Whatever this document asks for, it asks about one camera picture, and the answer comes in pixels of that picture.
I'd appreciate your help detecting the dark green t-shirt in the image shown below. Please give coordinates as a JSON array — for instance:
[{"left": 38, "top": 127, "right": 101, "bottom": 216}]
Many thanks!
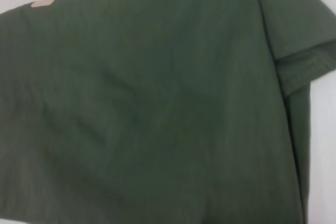
[{"left": 0, "top": 0, "right": 336, "bottom": 224}]

